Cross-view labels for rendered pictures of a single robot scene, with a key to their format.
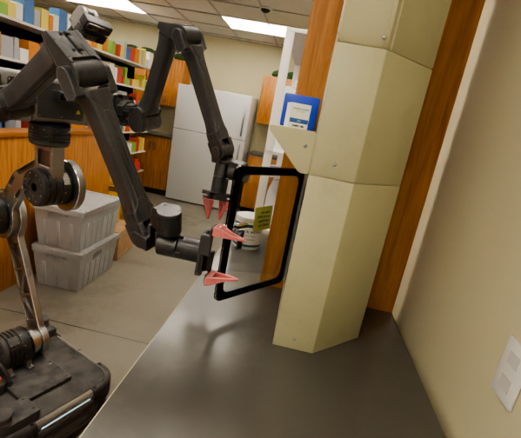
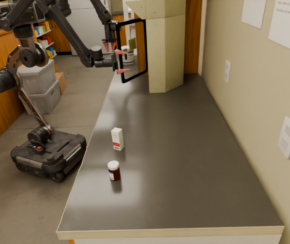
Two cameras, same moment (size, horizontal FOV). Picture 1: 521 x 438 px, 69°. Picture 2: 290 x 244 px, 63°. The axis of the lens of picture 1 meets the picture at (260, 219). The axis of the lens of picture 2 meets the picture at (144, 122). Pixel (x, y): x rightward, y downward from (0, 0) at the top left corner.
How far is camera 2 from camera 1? 0.58 m
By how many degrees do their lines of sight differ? 16
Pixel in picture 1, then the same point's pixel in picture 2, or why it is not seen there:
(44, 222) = not seen: hidden behind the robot
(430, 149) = not seen: outside the picture
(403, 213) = (192, 26)
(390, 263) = (192, 51)
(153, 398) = (112, 114)
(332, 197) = (157, 26)
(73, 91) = (46, 9)
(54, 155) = (29, 40)
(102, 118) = (59, 17)
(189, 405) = (125, 114)
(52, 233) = (26, 87)
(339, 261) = (166, 52)
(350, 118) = not seen: outside the picture
